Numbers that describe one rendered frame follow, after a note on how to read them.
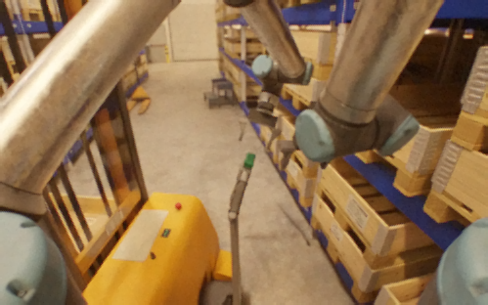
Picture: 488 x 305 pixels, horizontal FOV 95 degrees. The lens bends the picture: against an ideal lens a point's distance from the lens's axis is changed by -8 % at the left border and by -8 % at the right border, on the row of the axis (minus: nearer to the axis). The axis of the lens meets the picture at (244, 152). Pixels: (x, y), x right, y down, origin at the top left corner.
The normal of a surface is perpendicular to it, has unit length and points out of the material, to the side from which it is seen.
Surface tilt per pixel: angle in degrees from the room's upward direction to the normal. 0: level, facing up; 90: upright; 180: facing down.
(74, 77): 72
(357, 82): 102
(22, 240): 5
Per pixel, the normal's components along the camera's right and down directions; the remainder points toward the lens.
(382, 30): -0.54, 0.56
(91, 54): 0.70, 0.02
